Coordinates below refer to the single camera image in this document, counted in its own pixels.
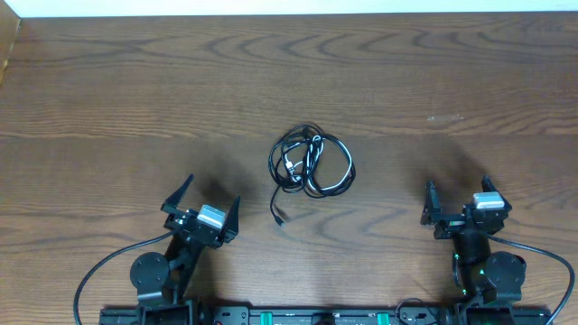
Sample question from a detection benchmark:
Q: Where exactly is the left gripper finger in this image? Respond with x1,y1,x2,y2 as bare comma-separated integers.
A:
224,196,240,239
161,173,194,212

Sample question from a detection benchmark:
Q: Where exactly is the white cable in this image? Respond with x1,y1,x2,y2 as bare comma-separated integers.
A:
284,134,354,191

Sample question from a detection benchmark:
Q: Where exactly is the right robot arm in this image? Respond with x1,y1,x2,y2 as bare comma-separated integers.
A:
421,176,527,324

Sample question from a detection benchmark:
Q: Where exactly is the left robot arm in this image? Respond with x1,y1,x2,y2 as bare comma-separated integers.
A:
130,175,240,324

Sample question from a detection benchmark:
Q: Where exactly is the clear tape strip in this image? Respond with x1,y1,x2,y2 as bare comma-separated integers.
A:
427,114,464,123

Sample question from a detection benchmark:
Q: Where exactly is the cardboard panel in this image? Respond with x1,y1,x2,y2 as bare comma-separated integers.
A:
0,0,21,81

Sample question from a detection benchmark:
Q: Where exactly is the right camera black cable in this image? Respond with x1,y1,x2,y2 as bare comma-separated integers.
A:
485,232,576,325

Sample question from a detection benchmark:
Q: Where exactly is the camera black cable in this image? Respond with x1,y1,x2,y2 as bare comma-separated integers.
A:
485,232,576,325
72,229,177,325

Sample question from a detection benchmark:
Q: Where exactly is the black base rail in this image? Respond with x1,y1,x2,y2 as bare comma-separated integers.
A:
98,304,553,325

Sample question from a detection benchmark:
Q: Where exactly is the left camera black cable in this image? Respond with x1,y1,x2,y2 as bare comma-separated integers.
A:
72,229,177,325

